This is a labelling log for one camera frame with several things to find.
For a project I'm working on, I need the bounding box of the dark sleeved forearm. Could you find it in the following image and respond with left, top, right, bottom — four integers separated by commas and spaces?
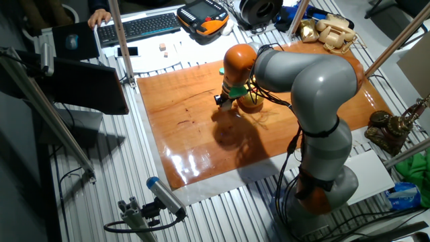
87, 0, 114, 11

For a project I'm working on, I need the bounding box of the white rounded object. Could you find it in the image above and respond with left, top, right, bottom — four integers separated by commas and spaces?
220, 18, 235, 36

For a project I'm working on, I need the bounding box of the person's bare hand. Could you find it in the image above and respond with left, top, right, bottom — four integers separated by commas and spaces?
87, 8, 112, 30

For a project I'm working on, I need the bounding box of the golden piggy bank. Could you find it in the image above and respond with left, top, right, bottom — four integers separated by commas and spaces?
236, 83, 265, 109

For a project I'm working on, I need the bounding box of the glossy wooden board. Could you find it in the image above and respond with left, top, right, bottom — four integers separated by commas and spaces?
136, 40, 393, 190

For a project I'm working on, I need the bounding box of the white paper sheet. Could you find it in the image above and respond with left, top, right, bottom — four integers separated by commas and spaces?
100, 33, 189, 73
181, 26, 251, 67

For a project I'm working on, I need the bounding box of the black and orange teach pendant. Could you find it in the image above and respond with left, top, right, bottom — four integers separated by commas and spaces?
176, 0, 230, 37

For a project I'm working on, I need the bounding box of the black smartphone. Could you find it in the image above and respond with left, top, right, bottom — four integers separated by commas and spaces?
115, 46, 140, 58

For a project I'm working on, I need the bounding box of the blue bag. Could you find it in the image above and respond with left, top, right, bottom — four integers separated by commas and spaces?
272, 3, 303, 34

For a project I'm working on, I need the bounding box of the black keyboard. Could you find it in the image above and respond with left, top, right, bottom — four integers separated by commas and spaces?
96, 12, 182, 48

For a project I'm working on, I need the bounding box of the gold foil bag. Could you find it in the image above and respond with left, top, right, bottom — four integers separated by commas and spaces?
298, 18, 320, 44

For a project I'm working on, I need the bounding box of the black monitor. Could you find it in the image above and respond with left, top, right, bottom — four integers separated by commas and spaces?
32, 56, 130, 116

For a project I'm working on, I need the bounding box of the black mouse pad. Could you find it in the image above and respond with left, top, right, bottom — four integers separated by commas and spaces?
52, 21, 101, 62

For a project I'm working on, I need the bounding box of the dark grey box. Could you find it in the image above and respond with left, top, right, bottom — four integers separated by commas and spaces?
36, 107, 103, 149

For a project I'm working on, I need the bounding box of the short aluminium profile stub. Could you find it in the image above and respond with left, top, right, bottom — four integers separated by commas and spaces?
117, 196, 157, 242

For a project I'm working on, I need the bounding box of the dark computer mouse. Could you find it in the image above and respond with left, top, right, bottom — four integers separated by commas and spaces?
65, 33, 79, 51

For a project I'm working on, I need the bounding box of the grey flat panel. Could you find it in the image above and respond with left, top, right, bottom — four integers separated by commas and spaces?
396, 32, 430, 98

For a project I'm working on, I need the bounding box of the blue tissue pack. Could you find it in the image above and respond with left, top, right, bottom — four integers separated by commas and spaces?
384, 181, 422, 212

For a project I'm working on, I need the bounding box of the green cloth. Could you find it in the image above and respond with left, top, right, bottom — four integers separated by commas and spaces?
394, 153, 430, 208

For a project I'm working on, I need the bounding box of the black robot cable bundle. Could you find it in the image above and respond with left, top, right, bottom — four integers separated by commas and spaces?
248, 43, 337, 242

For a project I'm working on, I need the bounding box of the silver camera with blue cap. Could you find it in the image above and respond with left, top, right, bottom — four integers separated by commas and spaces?
146, 176, 187, 219

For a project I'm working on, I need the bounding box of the aluminium frame bar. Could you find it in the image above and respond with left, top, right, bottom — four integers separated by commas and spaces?
364, 1, 430, 77
0, 46, 97, 184
107, 0, 137, 89
382, 137, 430, 169
287, 0, 310, 38

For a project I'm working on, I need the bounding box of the black camera clamp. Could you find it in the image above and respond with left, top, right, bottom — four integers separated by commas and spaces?
140, 198, 164, 228

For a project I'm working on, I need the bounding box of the black camera cable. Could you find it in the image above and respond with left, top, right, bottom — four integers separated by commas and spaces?
103, 214, 184, 234

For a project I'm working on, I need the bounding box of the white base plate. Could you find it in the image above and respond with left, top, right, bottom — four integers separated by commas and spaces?
344, 149, 396, 206

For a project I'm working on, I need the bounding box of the slim silver camera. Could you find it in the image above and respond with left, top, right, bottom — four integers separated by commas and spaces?
40, 42, 55, 77

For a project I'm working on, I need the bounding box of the thin black cable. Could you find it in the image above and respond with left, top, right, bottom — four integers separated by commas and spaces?
52, 144, 83, 242

